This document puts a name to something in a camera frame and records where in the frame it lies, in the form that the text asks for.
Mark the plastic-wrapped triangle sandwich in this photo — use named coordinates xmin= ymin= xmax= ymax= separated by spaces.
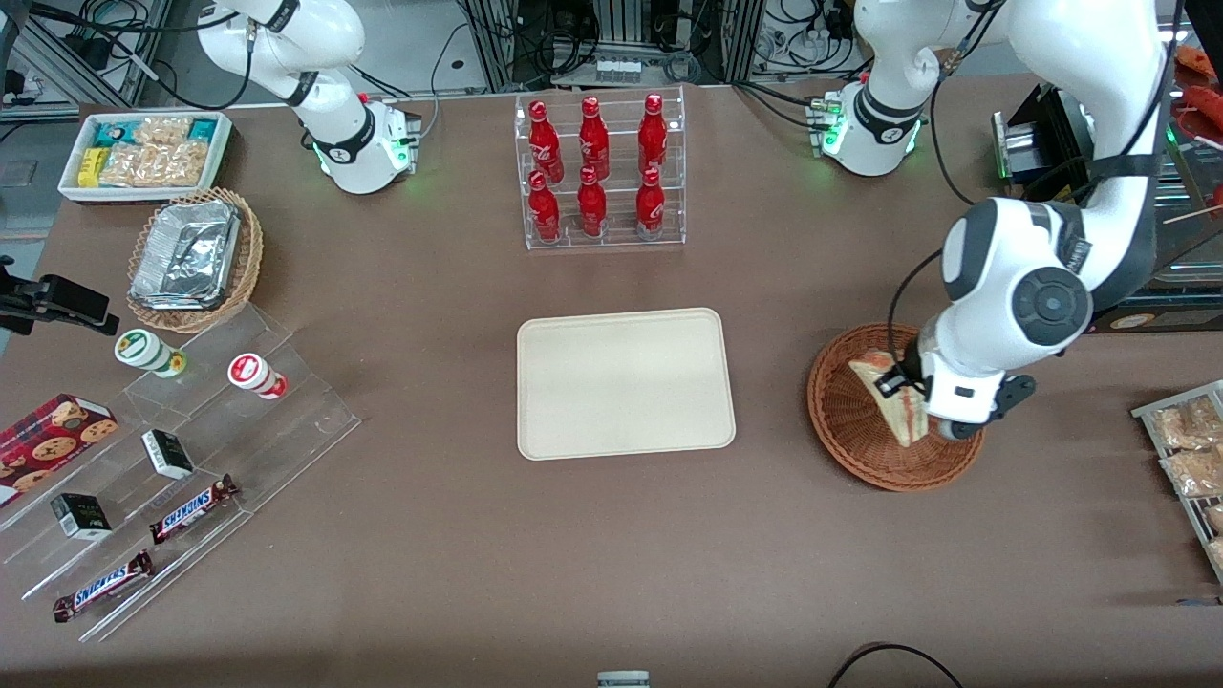
xmin=848 ymin=352 xmax=930 ymax=448

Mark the brown round wicker basket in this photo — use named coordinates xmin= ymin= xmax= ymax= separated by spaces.
xmin=806 ymin=322 xmax=987 ymax=493

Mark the tray of packaged snacks right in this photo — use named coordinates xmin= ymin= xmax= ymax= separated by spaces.
xmin=1131 ymin=380 xmax=1223 ymax=586

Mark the beige plastic tray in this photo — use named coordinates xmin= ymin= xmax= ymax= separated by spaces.
xmin=516 ymin=307 xmax=738 ymax=462

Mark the light woven wicker basket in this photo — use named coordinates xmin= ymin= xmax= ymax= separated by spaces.
xmin=126 ymin=186 xmax=265 ymax=335

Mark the aluminium foil tray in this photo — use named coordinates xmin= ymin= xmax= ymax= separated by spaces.
xmin=130 ymin=199 xmax=242 ymax=312

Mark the clear acrylic bottle rack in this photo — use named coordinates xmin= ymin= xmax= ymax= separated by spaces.
xmin=514 ymin=86 xmax=687 ymax=251

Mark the red cola bottle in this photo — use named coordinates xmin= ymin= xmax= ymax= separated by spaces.
xmin=577 ymin=166 xmax=608 ymax=239
xmin=635 ymin=167 xmax=666 ymax=240
xmin=527 ymin=99 xmax=566 ymax=184
xmin=638 ymin=93 xmax=669 ymax=178
xmin=578 ymin=96 xmax=611 ymax=181
xmin=527 ymin=170 xmax=562 ymax=244

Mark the clear acrylic stepped display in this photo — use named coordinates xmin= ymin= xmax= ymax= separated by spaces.
xmin=0 ymin=304 xmax=362 ymax=643

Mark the red-lid white cup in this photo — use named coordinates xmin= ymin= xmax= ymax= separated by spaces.
xmin=226 ymin=353 xmax=289 ymax=400

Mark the Snickers chocolate bar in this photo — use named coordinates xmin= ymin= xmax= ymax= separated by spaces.
xmin=52 ymin=549 xmax=156 ymax=624
xmin=148 ymin=474 xmax=240 ymax=546

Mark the small black box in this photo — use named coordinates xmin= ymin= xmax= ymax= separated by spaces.
xmin=140 ymin=428 xmax=196 ymax=481
xmin=50 ymin=492 xmax=114 ymax=542

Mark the green-lid white cup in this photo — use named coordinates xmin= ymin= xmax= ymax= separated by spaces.
xmin=114 ymin=328 xmax=187 ymax=379

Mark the large clear cracker bag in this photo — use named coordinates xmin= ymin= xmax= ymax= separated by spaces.
xmin=98 ymin=141 xmax=213 ymax=189

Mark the small clear cracker bag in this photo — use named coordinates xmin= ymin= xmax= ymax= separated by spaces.
xmin=132 ymin=117 xmax=194 ymax=146

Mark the black mounted device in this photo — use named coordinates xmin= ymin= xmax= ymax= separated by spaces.
xmin=0 ymin=256 xmax=121 ymax=337

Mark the white rectangular snack bin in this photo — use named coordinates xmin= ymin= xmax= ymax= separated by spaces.
xmin=57 ymin=110 xmax=235 ymax=206

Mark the red cookie box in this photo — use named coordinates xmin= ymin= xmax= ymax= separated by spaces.
xmin=0 ymin=393 xmax=120 ymax=509

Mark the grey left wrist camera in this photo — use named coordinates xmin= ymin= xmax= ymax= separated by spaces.
xmin=938 ymin=373 xmax=1038 ymax=442

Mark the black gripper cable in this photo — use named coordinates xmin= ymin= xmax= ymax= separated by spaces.
xmin=874 ymin=250 xmax=947 ymax=400

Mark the black looped cable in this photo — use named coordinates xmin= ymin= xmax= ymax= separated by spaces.
xmin=826 ymin=643 xmax=964 ymax=688

